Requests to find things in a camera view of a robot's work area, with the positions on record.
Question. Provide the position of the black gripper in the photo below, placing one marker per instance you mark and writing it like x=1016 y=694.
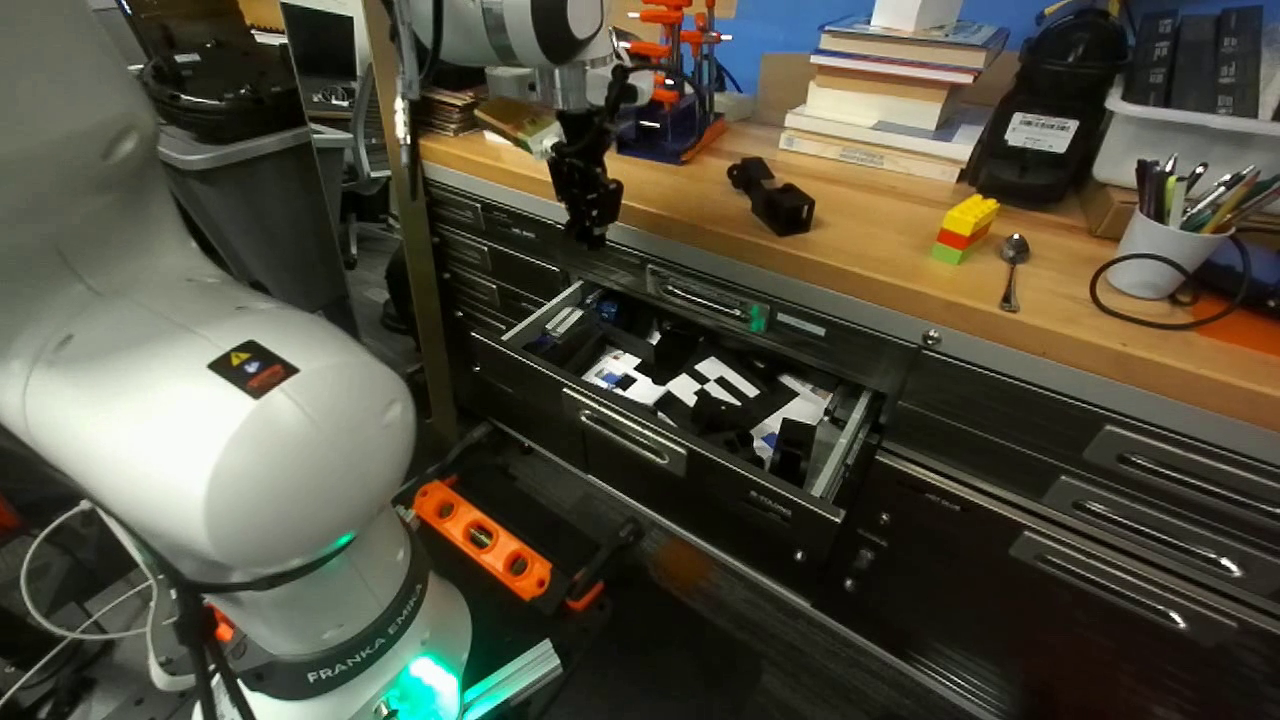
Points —
x=580 y=147

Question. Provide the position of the black lugged plastic block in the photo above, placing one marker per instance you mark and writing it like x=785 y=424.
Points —
x=750 y=173

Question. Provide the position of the gray metal tool drawer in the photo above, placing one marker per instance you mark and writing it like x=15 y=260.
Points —
x=664 y=463

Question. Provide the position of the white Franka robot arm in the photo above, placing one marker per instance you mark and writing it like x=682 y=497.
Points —
x=201 y=442

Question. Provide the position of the dark cabinet drawer front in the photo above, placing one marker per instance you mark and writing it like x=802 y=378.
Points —
x=1146 y=524
x=802 y=343
x=1107 y=585
x=1180 y=466

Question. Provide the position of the black deep drawer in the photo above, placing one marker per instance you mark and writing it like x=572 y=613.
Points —
x=534 y=513

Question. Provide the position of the dark workbench drawer cabinet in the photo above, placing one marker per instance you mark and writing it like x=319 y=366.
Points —
x=963 y=442

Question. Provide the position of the blue hex key stand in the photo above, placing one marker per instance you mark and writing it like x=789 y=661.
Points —
x=664 y=134

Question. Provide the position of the white flat plate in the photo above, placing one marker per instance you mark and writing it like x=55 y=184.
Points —
x=725 y=378
x=798 y=402

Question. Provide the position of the white paperback book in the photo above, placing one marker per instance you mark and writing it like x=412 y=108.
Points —
x=854 y=161
x=865 y=139

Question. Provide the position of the thick white book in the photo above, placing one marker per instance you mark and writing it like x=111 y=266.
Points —
x=875 y=101

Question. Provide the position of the black plastic part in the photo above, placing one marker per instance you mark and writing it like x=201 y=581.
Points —
x=793 y=446

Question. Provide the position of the thin red-edged book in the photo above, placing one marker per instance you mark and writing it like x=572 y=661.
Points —
x=884 y=64

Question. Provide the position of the black orange clamp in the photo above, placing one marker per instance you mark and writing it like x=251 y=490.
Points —
x=605 y=553

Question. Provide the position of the orange spirit level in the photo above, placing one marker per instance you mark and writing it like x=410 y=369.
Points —
x=481 y=542

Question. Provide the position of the gray cover book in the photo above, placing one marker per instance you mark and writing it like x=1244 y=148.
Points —
x=920 y=44

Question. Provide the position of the small white box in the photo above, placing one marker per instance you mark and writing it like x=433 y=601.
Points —
x=912 y=15

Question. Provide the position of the yellow red green brick stack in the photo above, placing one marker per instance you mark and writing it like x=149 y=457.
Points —
x=967 y=223

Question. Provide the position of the black equipment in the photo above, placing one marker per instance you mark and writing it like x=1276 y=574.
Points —
x=227 y=80

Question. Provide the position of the metal spoon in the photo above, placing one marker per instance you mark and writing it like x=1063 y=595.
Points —
x=1012 y=251

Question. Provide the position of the black bag with white label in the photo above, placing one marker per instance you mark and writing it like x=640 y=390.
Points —
x=1052 y=80

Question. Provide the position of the black marker pen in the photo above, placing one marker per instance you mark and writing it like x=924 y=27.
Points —
x=1146 y=184

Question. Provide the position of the white pen cup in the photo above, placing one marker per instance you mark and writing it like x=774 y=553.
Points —
x=1160 y=260

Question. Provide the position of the black upright box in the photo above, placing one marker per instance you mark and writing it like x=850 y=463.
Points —
x=1241 y=63
x=1197 y=63
x=1155 y=63

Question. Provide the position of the green pen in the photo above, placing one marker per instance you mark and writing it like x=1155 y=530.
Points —
x=1174 y=197

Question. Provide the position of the white plastic bin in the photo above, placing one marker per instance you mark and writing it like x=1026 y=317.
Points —
x=1186 y=147

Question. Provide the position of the yellow pencil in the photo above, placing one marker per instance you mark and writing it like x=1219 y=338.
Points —
x=1239 y=203

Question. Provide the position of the tan vertical post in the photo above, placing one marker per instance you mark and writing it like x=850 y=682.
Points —
x=402 y=225

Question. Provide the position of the blue wall panel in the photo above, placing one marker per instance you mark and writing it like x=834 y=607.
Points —
x=785 y=27

